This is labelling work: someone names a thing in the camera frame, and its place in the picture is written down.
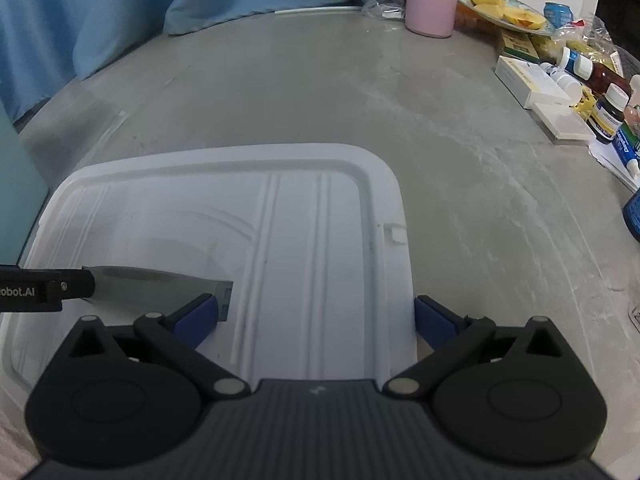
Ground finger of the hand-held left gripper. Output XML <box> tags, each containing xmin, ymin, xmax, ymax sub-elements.
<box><xmin>49</xmin><ymin>268</ymin><xmax>96</xmax><ymax>301</ymax></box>

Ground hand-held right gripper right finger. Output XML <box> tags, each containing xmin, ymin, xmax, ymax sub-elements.
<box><xmin>382</xmin><ymin>295</ymin><xmax>582</xmax><ymax>402</ymax></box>

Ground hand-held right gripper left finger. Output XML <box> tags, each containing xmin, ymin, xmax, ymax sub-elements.
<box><xmin>54</xmin><ymin>293</ymin><xmax>252</xmax><ymax>403</ymax></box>

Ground white plastic storage box lid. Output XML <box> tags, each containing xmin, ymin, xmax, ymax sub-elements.
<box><xmin>0</xmin><ymin>143</ymin><xmax>420</xmax><ymax>413</ymax></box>

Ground dark blue container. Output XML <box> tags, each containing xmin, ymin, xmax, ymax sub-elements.
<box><xmin>622</xmin><ymin>185</ymin><xmax>640</xmax><ymax>242</ymax></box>

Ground flat white box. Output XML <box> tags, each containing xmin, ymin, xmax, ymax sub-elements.
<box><xmin>532</xmin><ymin>102</ymin><xmax>594</xmax><ymax>144</ymax></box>

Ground white papers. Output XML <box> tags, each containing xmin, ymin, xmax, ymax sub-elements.
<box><xmin>588</xmin><ymin>137</ymin><xmax>640</xmax><ymax>193</ymax></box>

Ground blue and white tube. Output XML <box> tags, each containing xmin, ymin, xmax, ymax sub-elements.
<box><xmin>612</xmin><ymin>125</ymin><xmax>640</xmax><ymax>182</ymax></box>

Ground white medicine box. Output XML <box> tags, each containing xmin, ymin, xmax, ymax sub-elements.
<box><xmin>494</xmin><ymin>54</ymin><xmax>572</xmax><ymax>110</ymax></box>

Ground yellow packet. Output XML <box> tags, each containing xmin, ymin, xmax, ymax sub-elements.
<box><xmin>574</xmin><ymin>87</ymin><xmax>599</xmax><ymax>122</ymax></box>

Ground dark bottle with white cap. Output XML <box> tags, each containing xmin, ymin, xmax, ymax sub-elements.
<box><xmin>588</xmin><ymin>84</ymin><xmax>630</xmax><ymax>144</ymax></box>

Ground small white bottle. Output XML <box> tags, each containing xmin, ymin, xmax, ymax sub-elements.
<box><xmin>547</xmin><ymin>67</ymin><xmax>584</xmax><ymax>107</ymax></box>

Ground green and white box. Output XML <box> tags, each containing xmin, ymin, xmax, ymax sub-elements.
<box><xmin>497</xmin><ymin>27</ymin><xmax>545</xmax><ymax>64</ymax></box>

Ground blue cloth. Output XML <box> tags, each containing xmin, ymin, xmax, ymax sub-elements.
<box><xmin>0</xmin><ymin>0</ymin><xmax>407</xmax><ymax>123</ymax></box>

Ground brown bottle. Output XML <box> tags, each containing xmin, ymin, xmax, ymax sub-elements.
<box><xmin>582</xmin><ymin>62</ymin><xmax>627</xmax><ymax>97</ymax></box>

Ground pale pink bottle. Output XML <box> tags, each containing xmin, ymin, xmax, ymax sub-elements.
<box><xmin>624</xmin><ymin>74</ymin><xmax>640</xmax><ymax>137</ymax></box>

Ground patterned plate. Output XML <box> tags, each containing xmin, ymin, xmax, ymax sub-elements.
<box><xmin>457</xmin><ymin>0</ymin><xmax>557</xmax><ymax>37</ymax></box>

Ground clear plastic wrapper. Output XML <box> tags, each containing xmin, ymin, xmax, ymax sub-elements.
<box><xmin>361</xmin><ymin>0</ymin><xmax>409</xmax><ymax>22</ymax></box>

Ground yellow fruit slices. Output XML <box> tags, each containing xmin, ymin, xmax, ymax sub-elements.
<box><xmin>469</xmin><ymin>0</ymin><xmax>547</xmax><ymax>31</ymax></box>

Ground clear bag of yellow snacks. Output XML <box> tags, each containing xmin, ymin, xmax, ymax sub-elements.
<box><xmin>539</xmin><ymin>14</ymin><xmax>627</xmax><ymax>77</ymax></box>

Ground blue can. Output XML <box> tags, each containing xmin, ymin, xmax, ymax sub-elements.
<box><xmin>543</xmin><ymin>1</ymin><xmax>574</xmax><ymax>29</ymax></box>

